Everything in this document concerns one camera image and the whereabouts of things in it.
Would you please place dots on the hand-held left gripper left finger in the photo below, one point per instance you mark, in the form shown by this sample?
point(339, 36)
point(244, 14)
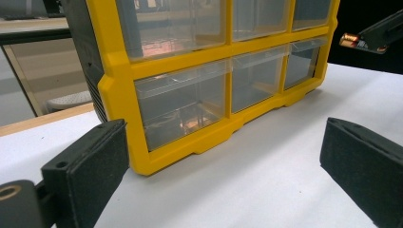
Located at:
point(85, 171)

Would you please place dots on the black copper battery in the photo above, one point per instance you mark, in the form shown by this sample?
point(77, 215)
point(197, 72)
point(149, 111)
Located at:
point(348, 40)

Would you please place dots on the grey rounded object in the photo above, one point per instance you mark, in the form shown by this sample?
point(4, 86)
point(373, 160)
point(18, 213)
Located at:
point(68, 101)

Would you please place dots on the yellow black organizer cabinet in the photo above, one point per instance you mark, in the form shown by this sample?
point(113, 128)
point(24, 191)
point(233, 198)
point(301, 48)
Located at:
point(120, 82)

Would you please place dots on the set of clear drawers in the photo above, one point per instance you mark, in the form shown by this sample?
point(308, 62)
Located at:
point(177, 101)

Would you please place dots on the black horizontal bar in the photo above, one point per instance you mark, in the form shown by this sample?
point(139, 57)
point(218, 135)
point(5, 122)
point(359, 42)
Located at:
point(31, 36)

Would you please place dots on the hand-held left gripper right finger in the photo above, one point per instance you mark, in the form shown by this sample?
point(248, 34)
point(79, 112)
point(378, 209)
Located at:
point(367, 167)

